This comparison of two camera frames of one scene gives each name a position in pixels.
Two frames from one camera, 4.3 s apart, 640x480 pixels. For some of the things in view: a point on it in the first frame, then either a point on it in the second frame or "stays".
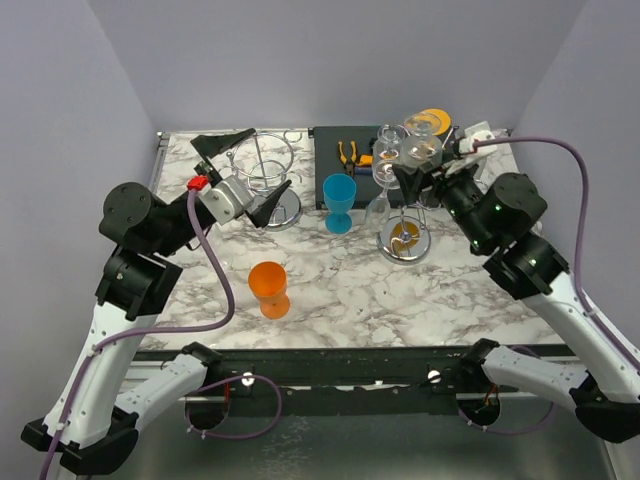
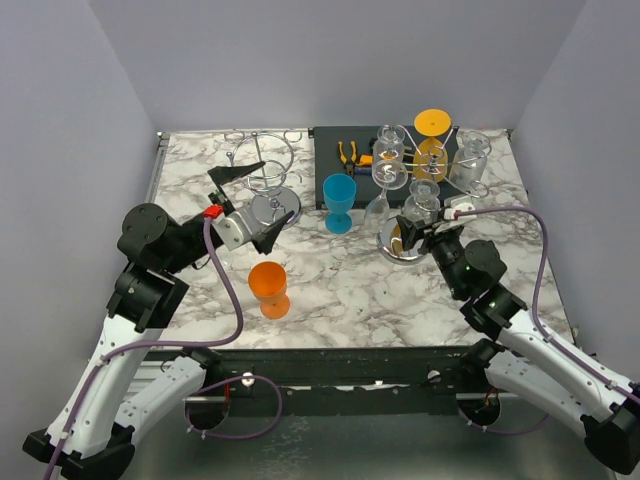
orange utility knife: (365, 160) stays
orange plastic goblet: (267, 282) stays
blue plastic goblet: (339, 190) stays
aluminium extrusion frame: (158, 155) stays
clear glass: (421, 150) -> (423, 204)
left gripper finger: (260, 214) -> (265, 240)
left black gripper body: (209, 166) -> (215, 197)
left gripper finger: (213, 145) -> (224, 174)
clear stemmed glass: (378, 214) stays
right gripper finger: (413, 184) -> (410, 233)
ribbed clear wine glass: (387, 148) stays
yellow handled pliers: (349, 166) stays
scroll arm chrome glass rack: (405, 239) -> (448, 163)
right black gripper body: (457, 191) -> (444, 246)
